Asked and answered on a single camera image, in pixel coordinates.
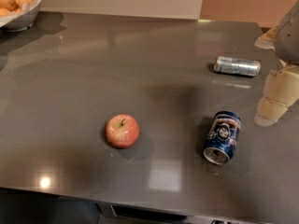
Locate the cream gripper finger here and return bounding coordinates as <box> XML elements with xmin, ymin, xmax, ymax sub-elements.
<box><xmin>254</xmin><ymin>26</ymin><xmax>278</xmax><ymax>49</ymax></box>
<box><xmin>255</xmin><ymin>65</ymin><xmax>299</xmax><ymax>127</ymax></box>

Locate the red apple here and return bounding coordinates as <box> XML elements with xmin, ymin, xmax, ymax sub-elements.
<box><xmin>106</xmin><ymin>114</ymin><xmax>140</xmax><ymax>148</ymax></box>

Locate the orange fruit middle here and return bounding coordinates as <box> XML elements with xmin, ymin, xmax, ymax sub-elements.
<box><xmin>16</xmin><ymin>0</ymin><xmax>33</xmax><ymax>8</ymax></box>

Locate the silver slim can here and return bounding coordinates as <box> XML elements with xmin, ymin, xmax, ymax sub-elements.
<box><xmin>214</xmin><ymin>56</ymin><xmax>261</xmax><ymax>77</ymax></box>

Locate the orange fruit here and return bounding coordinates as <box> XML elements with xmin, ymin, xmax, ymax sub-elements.
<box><xmin>0</xmin><ymin>7</ymin><xmax>10</xmax><ymax>17</ymax></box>
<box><xmin>0</xmin><ymin>0</ymin><xmax>18</xmax><ymax>11</ymax></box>
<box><xmin>16</xmin><ymin>0</ymin><xmax>33</xmax><ymax>8</ymax></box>

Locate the blue pepsi can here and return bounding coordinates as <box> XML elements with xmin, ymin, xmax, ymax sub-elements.
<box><xmin>203</xmin><ymin>111</ymin><xmax>241</xmax><ymax>165</ymax></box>

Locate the grey fruit bowl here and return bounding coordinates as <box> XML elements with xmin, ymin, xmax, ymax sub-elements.
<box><xmin>0</xmin><ymin>0</ymin><xmax>44</xmax><ymax>33</ymax></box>

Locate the orange fruit bottom left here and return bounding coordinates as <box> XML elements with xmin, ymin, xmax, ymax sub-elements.
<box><xmin>0</xmin><ymin>7</ymin><xmax>10</xmax><ymax>17</ymax></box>

